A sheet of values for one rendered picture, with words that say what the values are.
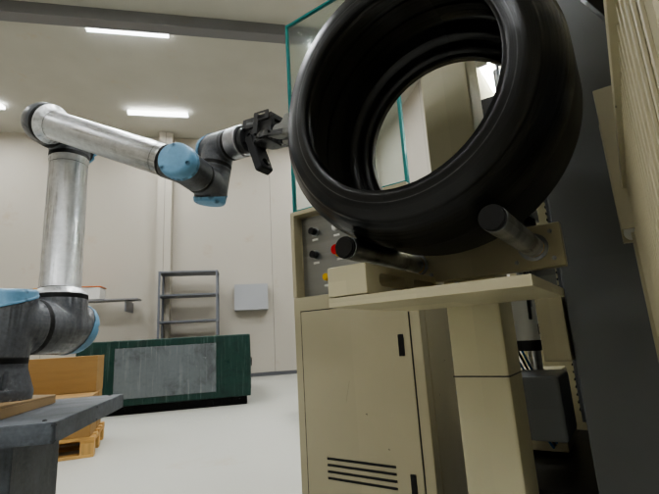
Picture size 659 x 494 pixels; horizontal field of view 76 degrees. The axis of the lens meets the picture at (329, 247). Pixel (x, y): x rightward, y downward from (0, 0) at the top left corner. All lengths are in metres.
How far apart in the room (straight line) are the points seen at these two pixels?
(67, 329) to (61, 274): 0.16
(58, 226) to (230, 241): 8.91
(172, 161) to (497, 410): 0.97
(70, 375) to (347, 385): 2.89
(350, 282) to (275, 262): 9.43
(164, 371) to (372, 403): 4.30
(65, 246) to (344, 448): 1.14
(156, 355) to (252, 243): 5.20
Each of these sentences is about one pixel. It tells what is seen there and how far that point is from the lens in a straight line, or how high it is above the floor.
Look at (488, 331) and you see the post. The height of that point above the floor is 0.72.
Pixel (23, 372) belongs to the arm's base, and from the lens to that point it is 1.33.
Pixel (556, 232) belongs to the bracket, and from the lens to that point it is 1.05.
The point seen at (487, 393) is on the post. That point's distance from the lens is 1.11.
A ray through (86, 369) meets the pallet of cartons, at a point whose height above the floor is 0.60.
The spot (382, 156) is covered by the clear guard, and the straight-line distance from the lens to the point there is 1.69.
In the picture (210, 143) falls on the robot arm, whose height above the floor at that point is 1.29.
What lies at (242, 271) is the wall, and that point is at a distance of 10.16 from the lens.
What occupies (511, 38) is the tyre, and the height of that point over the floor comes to 1.17.
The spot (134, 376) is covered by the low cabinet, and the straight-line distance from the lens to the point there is 5.73.
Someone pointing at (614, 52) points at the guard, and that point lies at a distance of 0.53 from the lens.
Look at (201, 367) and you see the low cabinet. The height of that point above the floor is 0.48.
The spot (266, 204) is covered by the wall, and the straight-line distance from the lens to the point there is 10.57.
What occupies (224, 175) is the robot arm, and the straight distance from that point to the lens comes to 1.26.
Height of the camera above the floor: 0.73
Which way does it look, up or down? 12 degrees up
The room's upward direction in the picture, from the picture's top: 3 degrees counter-clockwise
